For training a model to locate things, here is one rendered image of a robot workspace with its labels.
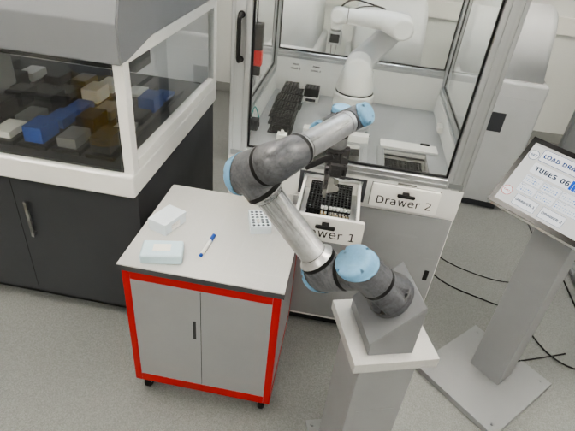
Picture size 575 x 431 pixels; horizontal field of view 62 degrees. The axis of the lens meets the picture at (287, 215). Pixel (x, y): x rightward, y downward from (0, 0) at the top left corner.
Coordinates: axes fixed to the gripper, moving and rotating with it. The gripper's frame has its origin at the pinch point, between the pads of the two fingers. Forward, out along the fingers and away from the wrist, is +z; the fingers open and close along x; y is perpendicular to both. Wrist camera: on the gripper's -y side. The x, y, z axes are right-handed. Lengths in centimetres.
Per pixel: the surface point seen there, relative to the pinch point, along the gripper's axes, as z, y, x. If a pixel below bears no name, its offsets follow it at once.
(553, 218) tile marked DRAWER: -3, 86, -2
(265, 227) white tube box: 18.2, -20.8, -3.5
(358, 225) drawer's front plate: 5.3, 14.6, -11.7
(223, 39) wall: 39, -115, 352
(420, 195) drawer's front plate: 6.3, 41.7, 18.8
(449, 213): 14, 56, 20
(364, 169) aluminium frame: -0.7, 16.4, 21.7
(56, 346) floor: 97, -117, -15
